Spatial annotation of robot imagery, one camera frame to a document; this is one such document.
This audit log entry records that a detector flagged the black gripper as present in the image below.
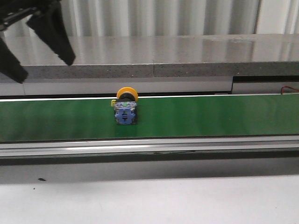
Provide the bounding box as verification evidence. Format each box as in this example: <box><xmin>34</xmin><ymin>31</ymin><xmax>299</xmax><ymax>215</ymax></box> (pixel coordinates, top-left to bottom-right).
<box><xmin>0</xmin><ymin>0</ymin><xmax>76</xmax><ymax>84</ymax></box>

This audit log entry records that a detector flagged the yellow push button switch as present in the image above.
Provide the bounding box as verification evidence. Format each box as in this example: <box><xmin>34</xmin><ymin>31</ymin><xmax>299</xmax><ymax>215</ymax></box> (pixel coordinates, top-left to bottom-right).
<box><xmin>111</xmin><ymin>87</ymin><xmax>138</xmax><ymax>125</ymax></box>

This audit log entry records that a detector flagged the grey stone counter slab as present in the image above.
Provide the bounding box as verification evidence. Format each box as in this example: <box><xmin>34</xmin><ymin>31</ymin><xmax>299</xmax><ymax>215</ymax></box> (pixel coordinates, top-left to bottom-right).
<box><xmin>5</xmin><ymin>34</ymin><xmax>299</xmax><ymax>80</ymax></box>

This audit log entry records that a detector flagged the green conveyor belt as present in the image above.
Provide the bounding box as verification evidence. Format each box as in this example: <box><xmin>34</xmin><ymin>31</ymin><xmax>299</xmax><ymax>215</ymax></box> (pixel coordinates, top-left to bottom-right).
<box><xmin>0</xmin><ymin>94</ymin><xmax>299</xmax><ymax>142</ymax></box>

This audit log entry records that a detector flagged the red wire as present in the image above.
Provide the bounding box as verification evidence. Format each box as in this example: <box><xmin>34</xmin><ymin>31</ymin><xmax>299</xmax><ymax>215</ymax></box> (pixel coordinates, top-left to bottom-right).
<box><xmin>280</xmin><ymin>86</ymin><xmax>299</xmax><ymax>95</ymax></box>

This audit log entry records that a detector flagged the aluminium conveyor frame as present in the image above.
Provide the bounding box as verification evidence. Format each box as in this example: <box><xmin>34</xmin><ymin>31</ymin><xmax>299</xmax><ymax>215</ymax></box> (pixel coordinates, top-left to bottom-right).
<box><xmin>0</xmin><ymin>96</ymin><xmax>299</xmax><ymax>157</ymax></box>

